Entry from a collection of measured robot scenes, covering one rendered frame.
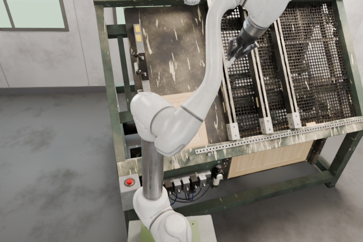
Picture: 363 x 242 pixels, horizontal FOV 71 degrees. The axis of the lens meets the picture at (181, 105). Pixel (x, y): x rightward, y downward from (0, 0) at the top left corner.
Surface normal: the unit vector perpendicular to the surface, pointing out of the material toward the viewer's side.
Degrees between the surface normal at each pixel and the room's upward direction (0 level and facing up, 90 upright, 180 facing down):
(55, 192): 0
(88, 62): 90
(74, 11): 90
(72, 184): 0
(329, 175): 0
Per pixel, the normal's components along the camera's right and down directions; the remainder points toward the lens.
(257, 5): -0.58, 0.59
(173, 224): 0.11, -0.78
